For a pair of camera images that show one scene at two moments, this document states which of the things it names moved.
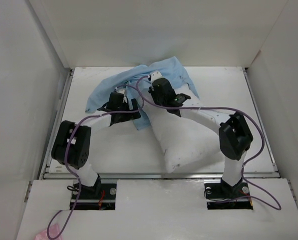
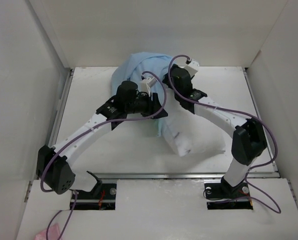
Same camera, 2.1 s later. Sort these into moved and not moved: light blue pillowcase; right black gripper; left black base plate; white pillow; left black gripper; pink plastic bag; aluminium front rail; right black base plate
Moved: left black gripper; light blue pillowcase; right black gripper; white pillow
Not moved: left black base plate; pink plastic bag; right black base plate; aluminium front rail
